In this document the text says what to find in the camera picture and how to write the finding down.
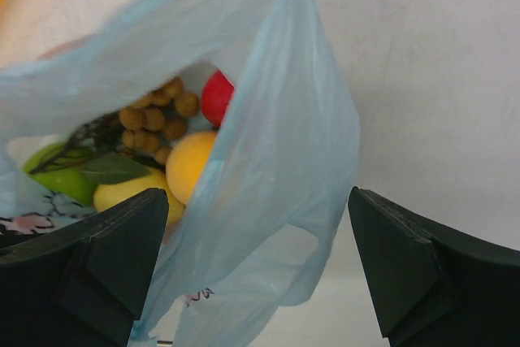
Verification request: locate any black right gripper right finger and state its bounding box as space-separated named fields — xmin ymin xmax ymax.
xmin=348 ymin=187 xmax=519 ymax=346

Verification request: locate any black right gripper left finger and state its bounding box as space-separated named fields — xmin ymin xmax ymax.
xmin=1 ymin=189 xmax=168 ymax=346

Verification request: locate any yellow lemon fruit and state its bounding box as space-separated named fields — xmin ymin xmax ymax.
xmin=93 ymin=168 xmax=185 ymax=228

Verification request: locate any orange peach fruit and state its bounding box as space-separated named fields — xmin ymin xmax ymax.
xmin=166 ymin=131 xmax=218 ymax=205

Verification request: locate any light blue printed plastic bag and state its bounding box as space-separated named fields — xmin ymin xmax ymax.
xmin=1 ymin=0 xmax=360 ymax=346

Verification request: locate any green apple fruit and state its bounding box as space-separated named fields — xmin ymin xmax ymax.
xmin=22 ymin=142 xmax=97 ymax=206

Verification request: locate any red round fruit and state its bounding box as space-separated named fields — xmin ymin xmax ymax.
xmin=201 ymin=70 xmax=235 ymax=127

